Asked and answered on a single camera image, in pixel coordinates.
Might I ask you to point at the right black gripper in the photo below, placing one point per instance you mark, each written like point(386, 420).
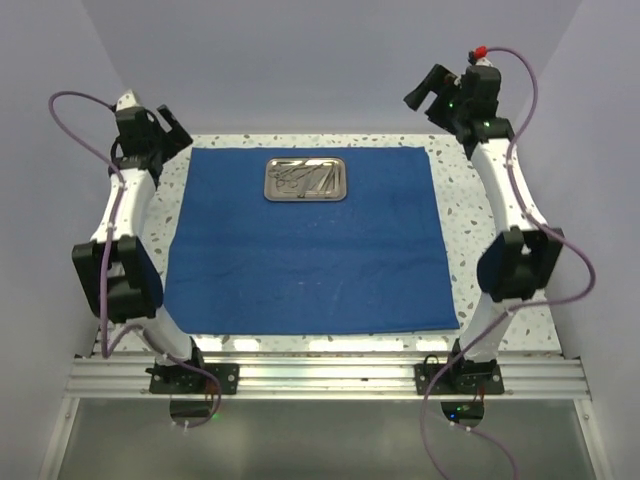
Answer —
point(440, 83)

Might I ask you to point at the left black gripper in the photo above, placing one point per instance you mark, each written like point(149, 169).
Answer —
point(177, 139)

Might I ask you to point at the steel instrument tray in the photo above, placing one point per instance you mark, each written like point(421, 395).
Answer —
point(286, 194)

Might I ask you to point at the steel surgical scissors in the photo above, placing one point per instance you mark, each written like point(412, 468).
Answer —
point(288, 174)

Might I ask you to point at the blue surgical cloth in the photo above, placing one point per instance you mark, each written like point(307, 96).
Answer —
point(374, 262)

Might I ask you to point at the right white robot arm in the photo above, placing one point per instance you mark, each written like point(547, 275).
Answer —
point(519, 261)

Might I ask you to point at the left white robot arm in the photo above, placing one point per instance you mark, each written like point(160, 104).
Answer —
point(123, 288)

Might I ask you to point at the steel tweezers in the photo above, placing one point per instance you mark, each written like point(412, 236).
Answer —
point(333, 182)

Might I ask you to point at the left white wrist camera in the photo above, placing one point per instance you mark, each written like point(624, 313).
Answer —
point(129, 99)

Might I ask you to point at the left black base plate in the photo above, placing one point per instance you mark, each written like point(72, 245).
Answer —
point(211, 378)

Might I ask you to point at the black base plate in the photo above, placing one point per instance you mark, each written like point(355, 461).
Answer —
point(211, 378)
point(487, 384)

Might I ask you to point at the aluminium rail frame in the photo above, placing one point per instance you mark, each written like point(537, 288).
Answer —
point(321, 401)

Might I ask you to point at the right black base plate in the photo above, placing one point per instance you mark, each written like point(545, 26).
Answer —
point(487, 384)

